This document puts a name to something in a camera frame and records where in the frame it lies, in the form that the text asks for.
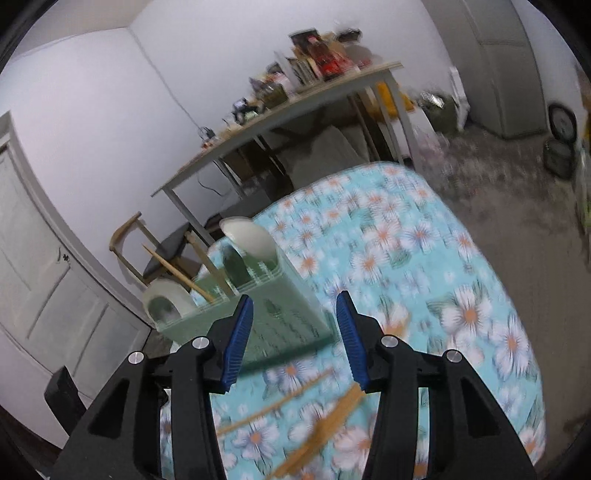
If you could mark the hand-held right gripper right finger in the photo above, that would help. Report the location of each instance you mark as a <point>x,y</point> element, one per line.
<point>353,341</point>

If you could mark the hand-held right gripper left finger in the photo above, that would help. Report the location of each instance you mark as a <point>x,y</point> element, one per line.
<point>238,341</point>

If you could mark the green plastic utensil holder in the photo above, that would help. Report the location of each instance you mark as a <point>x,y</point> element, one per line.
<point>286,323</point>

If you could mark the wooden chopstick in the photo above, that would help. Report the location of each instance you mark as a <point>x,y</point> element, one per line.
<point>277,404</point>
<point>337,415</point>
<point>304,450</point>
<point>178,272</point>
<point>207,263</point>

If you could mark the white ceramic spoon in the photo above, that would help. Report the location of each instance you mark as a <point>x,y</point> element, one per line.
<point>249,237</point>
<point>152,295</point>

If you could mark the white door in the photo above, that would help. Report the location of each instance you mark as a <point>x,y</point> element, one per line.
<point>46,277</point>

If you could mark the wooden chair with dark seat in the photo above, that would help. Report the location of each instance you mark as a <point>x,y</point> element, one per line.
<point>173,242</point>

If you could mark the floral turquoise tablecloth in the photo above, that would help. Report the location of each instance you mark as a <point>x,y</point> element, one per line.
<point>415,230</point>

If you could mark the white plastic bags under table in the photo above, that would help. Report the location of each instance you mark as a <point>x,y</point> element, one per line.
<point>323,152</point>

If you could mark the black charger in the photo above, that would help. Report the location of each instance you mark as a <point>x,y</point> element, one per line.
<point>207,137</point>

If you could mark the dark green bag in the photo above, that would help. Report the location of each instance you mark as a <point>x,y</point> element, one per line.
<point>441,115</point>

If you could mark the yellow plastic bag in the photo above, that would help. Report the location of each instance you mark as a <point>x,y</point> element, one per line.
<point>390,99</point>

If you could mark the glass jar of dried goods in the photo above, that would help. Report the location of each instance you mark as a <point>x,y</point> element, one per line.
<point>276,97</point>

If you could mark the long grey side table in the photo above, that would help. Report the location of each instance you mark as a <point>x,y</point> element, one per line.
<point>360,79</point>

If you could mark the white upright appliance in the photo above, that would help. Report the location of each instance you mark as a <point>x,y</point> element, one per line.
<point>461,101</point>

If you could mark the red drink bottle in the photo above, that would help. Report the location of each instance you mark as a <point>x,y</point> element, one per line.
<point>328,60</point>

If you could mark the grey refrigerator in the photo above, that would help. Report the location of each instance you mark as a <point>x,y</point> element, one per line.
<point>508,83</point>

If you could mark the black rice cooker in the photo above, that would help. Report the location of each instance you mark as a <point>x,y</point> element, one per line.
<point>561,122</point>

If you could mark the black box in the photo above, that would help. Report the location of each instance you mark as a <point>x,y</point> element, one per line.
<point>304,40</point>

